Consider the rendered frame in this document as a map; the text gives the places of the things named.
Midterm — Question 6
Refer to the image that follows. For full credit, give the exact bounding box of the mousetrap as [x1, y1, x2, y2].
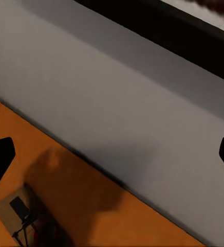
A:
[0, 182, 73, 247]

